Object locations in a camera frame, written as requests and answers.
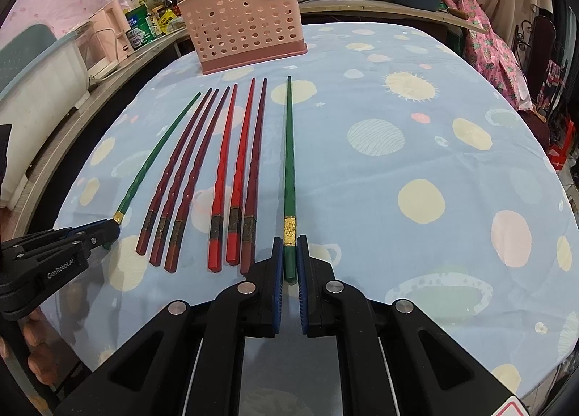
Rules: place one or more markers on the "clear storage box blue lid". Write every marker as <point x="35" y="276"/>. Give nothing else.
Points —
<point x="40" y="81"/>

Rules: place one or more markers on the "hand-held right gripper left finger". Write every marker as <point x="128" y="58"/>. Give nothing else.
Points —
<point x="276" y="289"/>

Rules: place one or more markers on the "green tin can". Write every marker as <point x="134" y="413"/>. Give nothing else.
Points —
<point x="140" y="25"/>

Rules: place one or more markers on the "white blender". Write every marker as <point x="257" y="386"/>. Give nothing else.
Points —
<point x="97" y="54"/>

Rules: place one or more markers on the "yellow packet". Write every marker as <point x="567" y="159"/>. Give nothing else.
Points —
<point x="166" y="19"/>

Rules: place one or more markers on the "red plastic stool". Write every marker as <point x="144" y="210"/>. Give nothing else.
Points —
<point x="561" y="149"/>

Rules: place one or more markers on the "dark red chopstick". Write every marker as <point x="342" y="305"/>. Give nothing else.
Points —
<point x="175" y="248"/>
<point x="249" y="248"/>
<point x="159" y="244"/>
<point x="147" y="235"/>

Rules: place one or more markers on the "pink pineapple print cloth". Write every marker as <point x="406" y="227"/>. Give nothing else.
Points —
<point x="488" y="49"/>

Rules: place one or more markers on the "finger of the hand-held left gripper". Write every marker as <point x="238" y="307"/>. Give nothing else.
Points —
<point x="83" y="231"/>
<point x="106" y="233"/>

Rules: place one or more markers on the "pink perforated utensil basket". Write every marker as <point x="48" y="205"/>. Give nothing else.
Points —
<point x="235" y="27"/>

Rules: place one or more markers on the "pink electric kettle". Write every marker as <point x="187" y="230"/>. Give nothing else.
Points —
<point x="115" y="22"/>

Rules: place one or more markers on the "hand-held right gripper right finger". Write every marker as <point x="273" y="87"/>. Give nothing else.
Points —
<point x="304" y="289"/>

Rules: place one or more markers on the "person's left hand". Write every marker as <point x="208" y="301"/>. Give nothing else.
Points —
<point x="36" y="330"/>

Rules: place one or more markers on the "green chopstick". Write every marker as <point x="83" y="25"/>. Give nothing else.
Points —
<point x="158" y="150"/>
<point x="288" y="172"/>

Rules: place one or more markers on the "dark wooden chair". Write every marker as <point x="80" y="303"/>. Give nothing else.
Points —
<point x="543" y="36"/>

